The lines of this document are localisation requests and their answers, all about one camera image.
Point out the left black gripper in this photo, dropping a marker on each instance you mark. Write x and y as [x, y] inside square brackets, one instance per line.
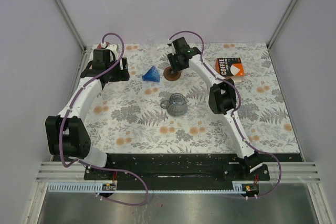
[122, 75]

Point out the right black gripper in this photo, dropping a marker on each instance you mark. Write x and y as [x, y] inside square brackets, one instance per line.
[174, 67]

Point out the brown wooden ring holder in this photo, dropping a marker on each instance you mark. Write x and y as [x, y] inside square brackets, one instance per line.
[171, 75]

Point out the blue cone dripper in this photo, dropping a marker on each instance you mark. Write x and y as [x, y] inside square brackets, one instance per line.
[152, 75]

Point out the clear glass carafe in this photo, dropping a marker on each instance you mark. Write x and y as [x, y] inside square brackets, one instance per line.
[176, 105]

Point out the orange coffee filter box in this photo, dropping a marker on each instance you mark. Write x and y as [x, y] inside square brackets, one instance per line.
[230, 68]

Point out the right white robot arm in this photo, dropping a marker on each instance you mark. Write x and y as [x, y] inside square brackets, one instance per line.
[223, 99]

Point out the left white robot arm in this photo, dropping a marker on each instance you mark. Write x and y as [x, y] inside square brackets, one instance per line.
[67, 129]

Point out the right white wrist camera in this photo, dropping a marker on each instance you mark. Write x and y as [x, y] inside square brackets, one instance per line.
[171, 46]

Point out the aluminium frame rail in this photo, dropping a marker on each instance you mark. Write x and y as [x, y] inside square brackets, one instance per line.
[61, 7]

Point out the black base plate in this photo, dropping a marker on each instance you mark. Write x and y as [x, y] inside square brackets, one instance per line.
[173, 173]

